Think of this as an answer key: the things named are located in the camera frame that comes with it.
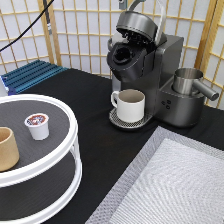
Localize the grey pod coffee machine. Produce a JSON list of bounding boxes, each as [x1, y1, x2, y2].
[[107, 0, 204, 130]]

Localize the white coffee pod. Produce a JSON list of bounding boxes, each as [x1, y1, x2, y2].
[[24, 113, 49, 140]]

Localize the white ceramic mug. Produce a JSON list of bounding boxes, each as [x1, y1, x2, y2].
[[111, 89, 145, 123]]

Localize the black tablecloth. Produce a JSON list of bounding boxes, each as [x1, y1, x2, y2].
[[25, 69, 224, 224]]

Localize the steel milk frother jug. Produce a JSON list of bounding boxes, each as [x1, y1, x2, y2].
[[173, 68, 219, 101]]

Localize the wooden shoji screen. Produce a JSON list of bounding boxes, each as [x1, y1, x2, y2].
[[0, 0, 224, 110]]

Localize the blue ribbed metal block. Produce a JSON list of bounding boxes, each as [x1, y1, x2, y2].
[[2, 60, 66, 95]]

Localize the grey woven placemat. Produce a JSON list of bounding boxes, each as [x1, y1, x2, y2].
[[85, 127, 224, 224]]

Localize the white two-tier round shelf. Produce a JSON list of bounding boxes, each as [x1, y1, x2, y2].
[[0, 94, 82, 224]]

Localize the tan wooden cup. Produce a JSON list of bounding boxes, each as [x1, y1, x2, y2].
[[0, 127, 19, 172]]

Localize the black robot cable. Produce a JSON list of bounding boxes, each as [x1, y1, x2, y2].
[[0, 0, 56, 53]]

